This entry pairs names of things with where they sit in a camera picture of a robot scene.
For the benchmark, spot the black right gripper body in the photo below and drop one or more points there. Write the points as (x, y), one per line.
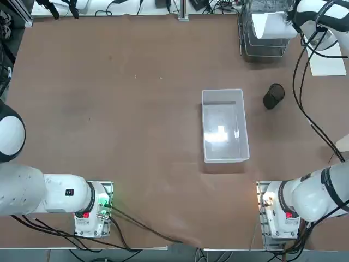
(289, 16)

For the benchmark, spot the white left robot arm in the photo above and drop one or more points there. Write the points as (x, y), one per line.
(27, 191)

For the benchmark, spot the translucent plastic bin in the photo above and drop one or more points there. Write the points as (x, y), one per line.
(226, 159)

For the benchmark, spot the white A4 paper sheet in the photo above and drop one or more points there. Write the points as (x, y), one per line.
(275, 26)

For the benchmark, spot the white clipboard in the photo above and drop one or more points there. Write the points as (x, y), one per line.
(327, 65)

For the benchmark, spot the silver mesh file organizer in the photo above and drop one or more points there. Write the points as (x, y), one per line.
(272, 4)

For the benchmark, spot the aluminium frame post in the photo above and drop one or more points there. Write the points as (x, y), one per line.
(183, 11)

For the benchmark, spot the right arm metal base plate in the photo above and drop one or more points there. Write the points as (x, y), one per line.
(260, 191)

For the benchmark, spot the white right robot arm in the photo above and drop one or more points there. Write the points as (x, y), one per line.
(313, 196)

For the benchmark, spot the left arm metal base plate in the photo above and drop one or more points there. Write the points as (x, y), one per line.
(109, 185)

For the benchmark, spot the black mesh pen cup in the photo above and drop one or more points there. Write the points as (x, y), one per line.
(272, 96)

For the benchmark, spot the white paper cup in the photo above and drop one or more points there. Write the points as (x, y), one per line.
(342, 144)

